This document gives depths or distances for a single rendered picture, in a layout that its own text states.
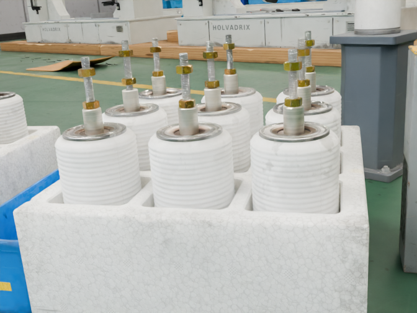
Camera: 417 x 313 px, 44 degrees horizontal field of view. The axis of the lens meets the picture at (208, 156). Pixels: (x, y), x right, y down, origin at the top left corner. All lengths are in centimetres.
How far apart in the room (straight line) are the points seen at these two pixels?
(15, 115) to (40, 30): 420
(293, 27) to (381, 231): 222
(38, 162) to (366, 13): 70
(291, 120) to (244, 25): 271
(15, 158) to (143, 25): 330
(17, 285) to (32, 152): 29
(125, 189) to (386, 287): 39
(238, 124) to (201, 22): 284
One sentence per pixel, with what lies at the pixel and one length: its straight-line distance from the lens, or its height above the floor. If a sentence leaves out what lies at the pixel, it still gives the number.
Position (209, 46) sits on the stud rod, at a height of 34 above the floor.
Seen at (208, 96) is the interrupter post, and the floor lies 27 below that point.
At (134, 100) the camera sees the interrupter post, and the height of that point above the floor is 27.
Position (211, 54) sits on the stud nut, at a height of 33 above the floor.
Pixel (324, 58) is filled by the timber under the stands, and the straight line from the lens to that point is 287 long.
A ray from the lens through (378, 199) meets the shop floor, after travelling 107.
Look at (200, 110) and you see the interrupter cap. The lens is 70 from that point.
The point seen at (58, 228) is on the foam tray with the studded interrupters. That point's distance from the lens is 61.
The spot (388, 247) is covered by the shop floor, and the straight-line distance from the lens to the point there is 88.
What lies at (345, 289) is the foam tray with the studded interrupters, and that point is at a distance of 55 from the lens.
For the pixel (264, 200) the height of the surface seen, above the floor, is 19.
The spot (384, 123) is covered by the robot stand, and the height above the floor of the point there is 12.
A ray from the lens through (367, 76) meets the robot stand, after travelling 113.
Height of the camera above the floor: 40
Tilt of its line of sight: 17 degrees down
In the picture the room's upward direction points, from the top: 4 degrees counter-clockwise
